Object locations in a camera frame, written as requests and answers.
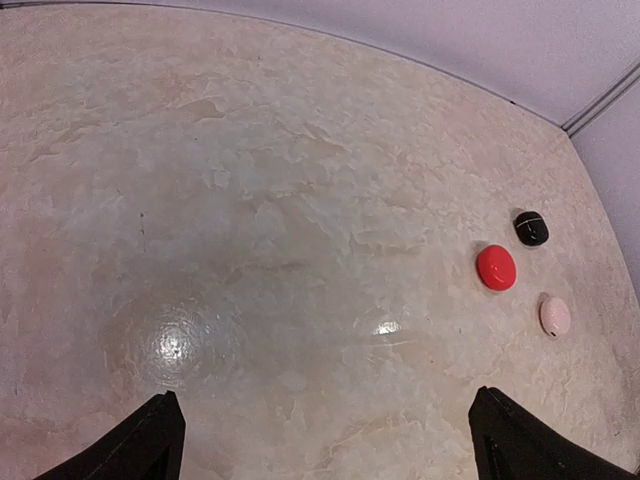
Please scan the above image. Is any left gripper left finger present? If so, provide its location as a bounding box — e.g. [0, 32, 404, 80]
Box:
[36, 391, 186, 480]

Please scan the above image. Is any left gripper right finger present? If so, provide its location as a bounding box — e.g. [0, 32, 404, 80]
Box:
[468, 386, 638, 480]

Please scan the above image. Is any pink earbud charging case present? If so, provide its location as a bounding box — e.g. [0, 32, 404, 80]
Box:
[538, 296, 572, 338]

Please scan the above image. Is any red earbud charging case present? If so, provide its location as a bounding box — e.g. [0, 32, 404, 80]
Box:
[476, 245, 517, 292]

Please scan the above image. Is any black earbud charging case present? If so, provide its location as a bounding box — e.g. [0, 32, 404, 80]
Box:
[513, 211, 549, 248]

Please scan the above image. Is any right aluminium frame post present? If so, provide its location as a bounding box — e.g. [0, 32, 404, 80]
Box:
[561, 60, 640, 138]

